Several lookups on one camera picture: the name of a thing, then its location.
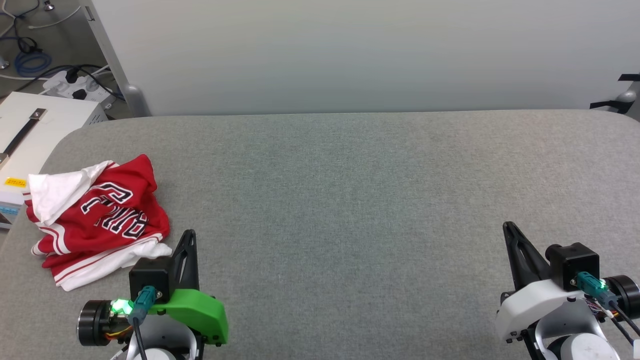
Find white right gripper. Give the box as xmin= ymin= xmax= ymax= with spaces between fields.
xmin=495 ymin=221 xmax=590 ymax=344

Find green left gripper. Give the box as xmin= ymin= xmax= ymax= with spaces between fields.
xmin=148 ymin=229 xmax=230 ymax=347

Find red and white basketball jersey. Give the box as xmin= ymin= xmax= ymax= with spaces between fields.
xmin=23 ymin=154 xmax=173 ymax=292

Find white equipment box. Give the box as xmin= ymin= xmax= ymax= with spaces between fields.
xmin=0 ymin=91 xmax=109 ymax=231

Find white power strip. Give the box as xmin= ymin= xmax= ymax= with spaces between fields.
xmin=42 ymin=70 xmax=117 ymax=110

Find white partition panel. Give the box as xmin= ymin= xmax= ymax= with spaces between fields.
xmin=80 ymin=0 xmax=640 ymax=118

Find right black cable teal connector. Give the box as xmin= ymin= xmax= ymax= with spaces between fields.
xmin=575 ymin=271 xmax=640 ymax=347

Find black strap handle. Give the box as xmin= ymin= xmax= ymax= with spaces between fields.
xmin=2 ymin=108 xmax=48 ymax=157

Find blue coiled cable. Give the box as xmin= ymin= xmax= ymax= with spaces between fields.
xmin=14 ymin=50 xmax=53 ymax=79

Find black looped cable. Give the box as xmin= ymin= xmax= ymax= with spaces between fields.
xmin=0 ymin=0 xmax=42 ymax=55

